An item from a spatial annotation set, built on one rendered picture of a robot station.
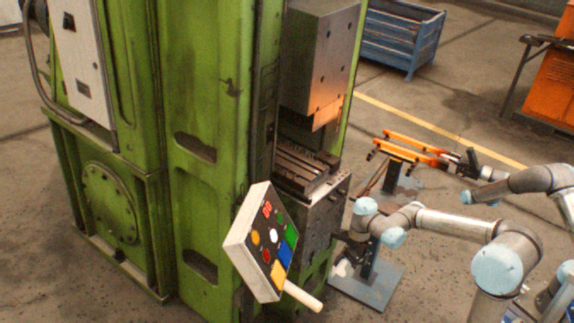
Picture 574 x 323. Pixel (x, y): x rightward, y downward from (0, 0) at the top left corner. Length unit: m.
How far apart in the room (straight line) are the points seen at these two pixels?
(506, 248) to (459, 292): 1.92
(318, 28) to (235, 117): 0.44
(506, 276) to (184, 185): 1.50
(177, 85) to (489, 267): 1.35
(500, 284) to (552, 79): 4.13
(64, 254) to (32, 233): 0.31
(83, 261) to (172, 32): 1.78
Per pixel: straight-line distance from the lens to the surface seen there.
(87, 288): 3.01
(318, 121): 1.89
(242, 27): 1.55
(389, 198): 2.48
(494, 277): 1.28
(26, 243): 3.40
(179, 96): 1.97
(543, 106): 5.38
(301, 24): 1.69
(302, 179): 2.09
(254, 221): 1.55
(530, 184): 2.11
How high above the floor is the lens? 2.25
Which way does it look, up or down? 35 degrees down
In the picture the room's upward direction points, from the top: 6 degrees clockwise
